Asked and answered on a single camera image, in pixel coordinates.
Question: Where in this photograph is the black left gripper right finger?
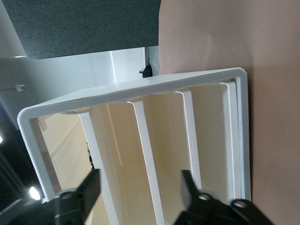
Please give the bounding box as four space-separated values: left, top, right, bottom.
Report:
173 170 274 225

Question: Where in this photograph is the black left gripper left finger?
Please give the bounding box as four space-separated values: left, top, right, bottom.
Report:
23 168 102 225

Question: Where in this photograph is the white drawer cabinet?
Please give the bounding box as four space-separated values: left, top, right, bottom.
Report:
17 67 253 225

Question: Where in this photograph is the black hanging object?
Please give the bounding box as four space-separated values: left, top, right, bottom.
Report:
138 58 153 78

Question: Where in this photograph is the brown table cover sheet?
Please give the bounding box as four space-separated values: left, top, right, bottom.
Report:
158 0 300 225

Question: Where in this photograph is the dark grey partition panel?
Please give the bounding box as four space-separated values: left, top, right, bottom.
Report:
0 0 162 60

